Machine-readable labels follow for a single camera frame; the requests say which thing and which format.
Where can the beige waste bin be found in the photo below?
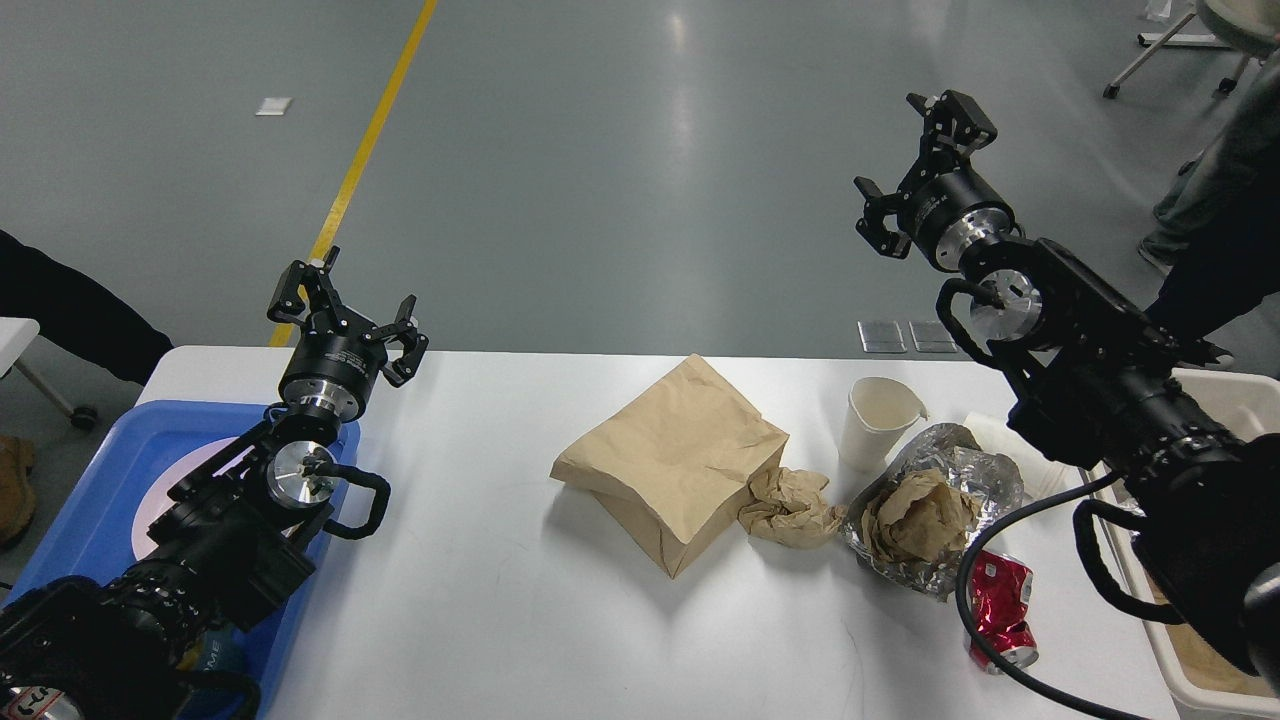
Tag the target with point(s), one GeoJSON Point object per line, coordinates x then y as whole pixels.
{"type": "Point", "coordinates": [1248, 405]}

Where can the grey-blue mug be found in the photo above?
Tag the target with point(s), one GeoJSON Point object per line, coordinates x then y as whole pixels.
{"type": "Point", "coordinates": [219, 650]}

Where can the brown paper bag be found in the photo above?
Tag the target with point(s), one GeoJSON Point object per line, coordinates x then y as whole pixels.
{"type": "Point", "coordinates": [673, 467]}

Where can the pink plate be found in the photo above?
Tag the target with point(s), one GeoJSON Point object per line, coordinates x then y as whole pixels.
{"type": "Point", "coordinates": [156, 500]}

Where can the crumpled foil with paper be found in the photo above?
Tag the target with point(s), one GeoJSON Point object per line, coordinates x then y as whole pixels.
{"type": "Point", "coordinates": [912, 524]}

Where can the red foil wrapper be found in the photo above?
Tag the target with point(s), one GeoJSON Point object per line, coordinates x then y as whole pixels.
{"type": "Point", "coordinates": [999, 594]}

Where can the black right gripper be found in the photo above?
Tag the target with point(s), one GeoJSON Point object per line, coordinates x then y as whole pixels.
{"type": "Point", "coordinates": [944, 207]}

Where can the person in blue jeans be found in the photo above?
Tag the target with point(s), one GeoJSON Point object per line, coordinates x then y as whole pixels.
{"type": "Point", "coordinates": [1234, 159]}

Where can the white side table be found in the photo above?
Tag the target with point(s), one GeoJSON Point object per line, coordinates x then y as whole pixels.
{"type": "Point", "coordinates": [17, 334]}

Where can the dark seated person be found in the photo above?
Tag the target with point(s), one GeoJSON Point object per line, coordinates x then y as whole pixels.
{"type": "Point", "coordinates": [78, 314]}

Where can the white cup lying sideways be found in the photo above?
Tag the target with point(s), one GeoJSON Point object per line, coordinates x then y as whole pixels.
{"type": "Point", "coordinates": [1041, 477]}

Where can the person in black clothes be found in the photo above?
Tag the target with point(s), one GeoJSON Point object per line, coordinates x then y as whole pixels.
{"type": "Point", "coordinates": [1229, 267]}

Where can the brown paper in bin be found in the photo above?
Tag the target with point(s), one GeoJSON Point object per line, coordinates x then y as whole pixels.
{"type": "Point", "coordinates": [1206, 669]}

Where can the blue plastic tray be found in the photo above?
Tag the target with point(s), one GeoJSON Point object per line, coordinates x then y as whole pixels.
{"type": "Point", "coordinates": [92, 535]}

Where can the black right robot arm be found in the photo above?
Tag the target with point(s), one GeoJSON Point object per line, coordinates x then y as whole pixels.
{"type": "Point", "coordinates": [1182, 529]}

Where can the brown shoe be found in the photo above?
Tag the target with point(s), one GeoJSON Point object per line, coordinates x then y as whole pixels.
{"type": "Point", "coordinates": [18, 497]}

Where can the floor outlet plate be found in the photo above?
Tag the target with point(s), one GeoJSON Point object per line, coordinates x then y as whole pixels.
{"type": "Point", "coordinates": [932, 338]}
{"type": "Point", "coordinates": [881, 337]}

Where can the crumpled brown paper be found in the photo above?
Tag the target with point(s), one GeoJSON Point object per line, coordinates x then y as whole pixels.
{"type": "Point", "coordinates": [789, 507]}

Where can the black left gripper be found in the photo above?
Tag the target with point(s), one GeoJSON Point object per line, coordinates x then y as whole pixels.
{"type": "Point", "coordinates": [306, 307]}

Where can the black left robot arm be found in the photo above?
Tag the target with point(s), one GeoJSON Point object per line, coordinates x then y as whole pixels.
{"type": "Point", "coordinates": [231, 548]}

